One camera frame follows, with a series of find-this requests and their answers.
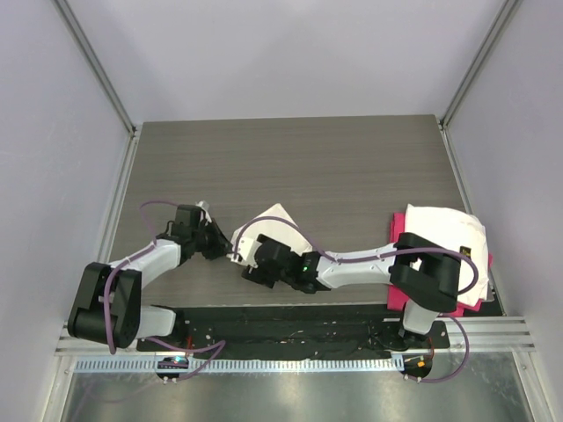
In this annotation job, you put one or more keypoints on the right aluminium frame post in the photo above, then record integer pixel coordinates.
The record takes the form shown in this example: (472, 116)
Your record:
(493, 35)

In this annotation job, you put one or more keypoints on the white folded cloth with logo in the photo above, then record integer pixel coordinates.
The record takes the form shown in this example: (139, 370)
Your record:
(454, 230)

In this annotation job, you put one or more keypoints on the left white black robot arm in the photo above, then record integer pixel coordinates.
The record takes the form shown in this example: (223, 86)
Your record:
(108, 305)

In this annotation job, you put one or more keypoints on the aluminium frame post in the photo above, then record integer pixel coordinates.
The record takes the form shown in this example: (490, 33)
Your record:
(69, 18)
(493, 35)

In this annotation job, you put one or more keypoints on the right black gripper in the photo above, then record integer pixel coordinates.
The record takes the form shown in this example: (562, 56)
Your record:
(259, 275)

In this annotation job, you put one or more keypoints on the left aluminium frame post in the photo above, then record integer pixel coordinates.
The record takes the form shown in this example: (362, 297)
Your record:
(69, 18)

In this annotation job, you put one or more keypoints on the white slotted cable duct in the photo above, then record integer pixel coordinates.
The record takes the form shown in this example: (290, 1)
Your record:
(171, 364)

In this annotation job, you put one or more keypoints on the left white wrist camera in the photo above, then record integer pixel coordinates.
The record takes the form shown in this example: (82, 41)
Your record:
(205, 214)

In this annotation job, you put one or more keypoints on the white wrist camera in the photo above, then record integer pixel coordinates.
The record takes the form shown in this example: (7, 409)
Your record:
(245, 252)
(205, 214)

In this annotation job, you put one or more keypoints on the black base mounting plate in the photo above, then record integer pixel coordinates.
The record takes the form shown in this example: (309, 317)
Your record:
(317, 332)

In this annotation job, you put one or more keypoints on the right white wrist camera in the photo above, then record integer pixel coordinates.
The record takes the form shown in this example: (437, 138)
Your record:
(245, 252)

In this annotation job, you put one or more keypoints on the white cloth napkin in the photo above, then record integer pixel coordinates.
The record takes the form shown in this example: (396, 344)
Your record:
(274, 223)

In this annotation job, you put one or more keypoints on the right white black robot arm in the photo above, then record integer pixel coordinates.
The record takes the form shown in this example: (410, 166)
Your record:
(426, 273)

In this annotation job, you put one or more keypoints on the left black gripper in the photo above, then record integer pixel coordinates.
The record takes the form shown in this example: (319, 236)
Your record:
(221, 246)

